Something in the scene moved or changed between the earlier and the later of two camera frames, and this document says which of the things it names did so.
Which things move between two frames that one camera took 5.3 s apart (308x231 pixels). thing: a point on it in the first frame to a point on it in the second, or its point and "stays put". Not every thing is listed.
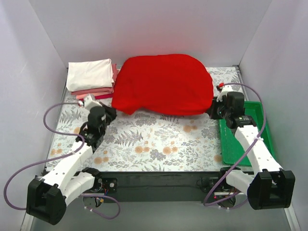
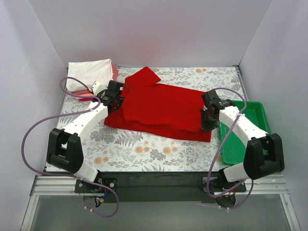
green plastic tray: x=232 y=149 stays put
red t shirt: x=171 y=84 to x=165 y=110
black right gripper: x=214 y=109 to x=207 y=115
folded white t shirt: x=84 y=75 stays put
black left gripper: x=109 y=112 to x=116 y=103
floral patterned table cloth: x=147 y=142 stays put
